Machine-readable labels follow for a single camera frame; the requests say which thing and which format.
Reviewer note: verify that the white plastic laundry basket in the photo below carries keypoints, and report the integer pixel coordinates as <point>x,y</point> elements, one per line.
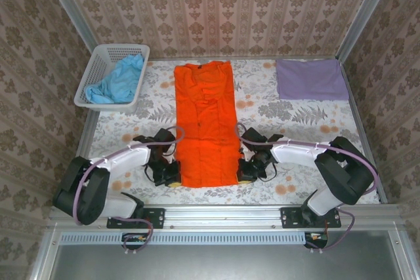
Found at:
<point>95,70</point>

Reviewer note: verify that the orange t-shirt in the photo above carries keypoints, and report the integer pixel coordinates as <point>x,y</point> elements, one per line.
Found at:
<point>206,122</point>

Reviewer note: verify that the floral tablecloth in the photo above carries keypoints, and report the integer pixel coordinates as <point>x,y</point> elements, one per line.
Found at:
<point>279,119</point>

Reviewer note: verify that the black connector box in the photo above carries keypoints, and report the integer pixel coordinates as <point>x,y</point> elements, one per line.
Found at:
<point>134,240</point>
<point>316,240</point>

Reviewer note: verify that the aluminium mounting rail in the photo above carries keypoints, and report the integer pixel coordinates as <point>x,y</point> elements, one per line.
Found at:
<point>223,216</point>

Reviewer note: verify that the grey steel panel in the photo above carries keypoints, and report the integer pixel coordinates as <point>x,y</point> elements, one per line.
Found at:
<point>229,263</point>

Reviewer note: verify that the aluminium table edge rail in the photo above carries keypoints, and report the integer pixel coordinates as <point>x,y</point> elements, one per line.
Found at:
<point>256,57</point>

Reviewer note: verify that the light blue t-shirt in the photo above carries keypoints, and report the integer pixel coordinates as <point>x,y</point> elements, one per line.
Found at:
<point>119,80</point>

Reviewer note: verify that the aluminium frame post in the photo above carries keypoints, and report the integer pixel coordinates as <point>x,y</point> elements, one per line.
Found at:
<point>367,11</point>
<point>65,1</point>

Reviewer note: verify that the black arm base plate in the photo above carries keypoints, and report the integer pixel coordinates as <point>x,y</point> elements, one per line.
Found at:
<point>290,217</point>
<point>154,217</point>

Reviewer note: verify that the purple folded t-shirt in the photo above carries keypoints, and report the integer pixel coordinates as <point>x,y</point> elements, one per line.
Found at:
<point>311,78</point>

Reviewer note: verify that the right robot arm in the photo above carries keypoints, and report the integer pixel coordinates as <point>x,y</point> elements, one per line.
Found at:
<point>295,155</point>

